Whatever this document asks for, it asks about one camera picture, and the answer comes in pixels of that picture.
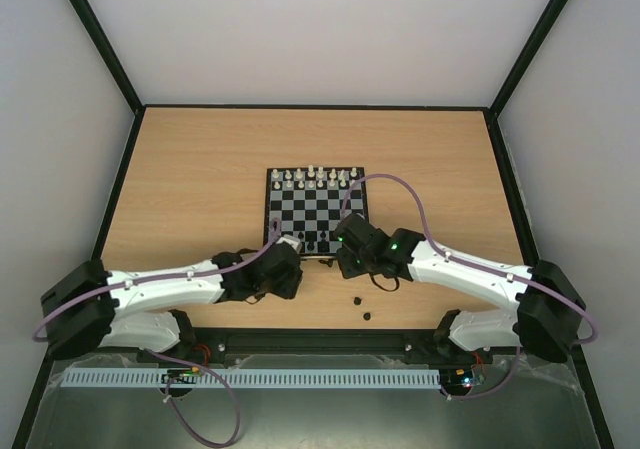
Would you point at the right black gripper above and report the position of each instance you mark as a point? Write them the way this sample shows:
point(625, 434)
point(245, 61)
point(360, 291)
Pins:
point(345, 261)

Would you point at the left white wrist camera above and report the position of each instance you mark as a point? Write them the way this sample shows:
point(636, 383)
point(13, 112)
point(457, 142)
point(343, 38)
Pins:
point(295, 243)

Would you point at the black and silver chessboard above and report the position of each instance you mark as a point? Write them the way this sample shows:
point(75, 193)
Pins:
point(313, 210)

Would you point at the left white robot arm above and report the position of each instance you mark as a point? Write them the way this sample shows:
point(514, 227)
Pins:
point(93, 308)

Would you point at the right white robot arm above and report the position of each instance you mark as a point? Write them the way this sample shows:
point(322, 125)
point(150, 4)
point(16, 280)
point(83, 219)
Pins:
point(535, 308)

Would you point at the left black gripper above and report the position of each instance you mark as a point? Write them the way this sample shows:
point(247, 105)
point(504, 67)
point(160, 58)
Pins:
point(288, 289)

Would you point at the black aluminium frame rail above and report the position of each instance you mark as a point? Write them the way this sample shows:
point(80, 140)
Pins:
point(420, 346)

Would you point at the light blue cable duct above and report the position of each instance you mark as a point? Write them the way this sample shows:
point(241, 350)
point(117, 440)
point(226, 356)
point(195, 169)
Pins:
point(253, 378)

